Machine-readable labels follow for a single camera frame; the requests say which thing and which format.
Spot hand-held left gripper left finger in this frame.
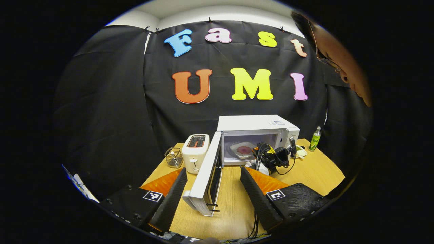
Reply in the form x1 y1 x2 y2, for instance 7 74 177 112
98 167 188 234

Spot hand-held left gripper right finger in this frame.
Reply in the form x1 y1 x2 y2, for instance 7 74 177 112
240 166 331 234

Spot white microwave oven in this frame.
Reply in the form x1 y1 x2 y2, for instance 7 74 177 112
182 115 300 217

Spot white square plate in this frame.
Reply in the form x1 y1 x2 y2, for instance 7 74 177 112
230 142 257 160

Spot green drink bottle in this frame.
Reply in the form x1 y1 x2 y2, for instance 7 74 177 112
308 126 321 152

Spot white toaster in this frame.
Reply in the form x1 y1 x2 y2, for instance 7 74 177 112
181 134 210 174

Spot black backdrop cloth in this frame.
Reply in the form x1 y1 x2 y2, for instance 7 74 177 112
53 20 373 200

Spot white paper sheet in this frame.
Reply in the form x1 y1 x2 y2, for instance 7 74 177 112
63 164 99 204

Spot thin-framed glasses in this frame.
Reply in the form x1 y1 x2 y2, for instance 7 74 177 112
307 20 343 73

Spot person's head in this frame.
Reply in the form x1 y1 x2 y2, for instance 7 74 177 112
291 11 373 108

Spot black cable bundle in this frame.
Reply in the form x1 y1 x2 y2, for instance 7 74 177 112
248 210 261 242

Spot metal wire basket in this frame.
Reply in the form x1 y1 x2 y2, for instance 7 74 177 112
164 147 184 168

